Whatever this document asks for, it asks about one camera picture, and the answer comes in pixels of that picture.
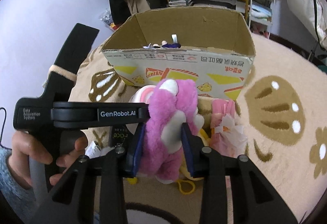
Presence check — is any pink packaged cloth bundle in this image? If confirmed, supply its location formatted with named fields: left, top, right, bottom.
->
left=209, top=99, right=248, bottom=158

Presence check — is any black tissue pack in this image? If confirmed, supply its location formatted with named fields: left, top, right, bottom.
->
left=109, top=124, right=133, bottom=147

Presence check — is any yellow plush dog toy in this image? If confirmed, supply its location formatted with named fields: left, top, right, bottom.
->
left=176, top=128, right=211, bottom=195

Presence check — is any person's left hand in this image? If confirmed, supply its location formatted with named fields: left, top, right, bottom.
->
left=7, top=130, right=89, bottom=190

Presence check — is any white paper hang tag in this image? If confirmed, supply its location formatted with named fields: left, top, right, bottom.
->
left=85, top=141, right=101, bottom=159

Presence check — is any pink white striped plush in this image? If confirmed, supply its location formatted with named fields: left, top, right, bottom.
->
left=129, top=85, right=156, bottom=104

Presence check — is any light blue fuzzy sleeve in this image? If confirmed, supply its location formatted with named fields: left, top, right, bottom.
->
left=1, top=147, right=37, bottom=223

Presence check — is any cardboard box with yellow print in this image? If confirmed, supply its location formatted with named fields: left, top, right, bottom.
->
left=102, top=7, right=255, bottom=100

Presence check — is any beige brown patterned rug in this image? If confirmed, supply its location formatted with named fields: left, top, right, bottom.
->
left=69, top=34, right=326, bottom=223

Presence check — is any dark purple plush toy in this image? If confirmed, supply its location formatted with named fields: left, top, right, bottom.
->
left=161, top=41, right=181, bottom=48

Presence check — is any plastic bag of snacks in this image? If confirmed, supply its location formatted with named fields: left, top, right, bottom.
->
left=99, top=8, right=118, bottom=31

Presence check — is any black hanging garment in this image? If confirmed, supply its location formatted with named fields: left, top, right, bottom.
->
left=109, top=0, right=131, bottom=26

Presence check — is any white metal trolley cart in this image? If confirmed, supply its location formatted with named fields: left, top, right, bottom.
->
left=248, top=0, right=276, bottom=38

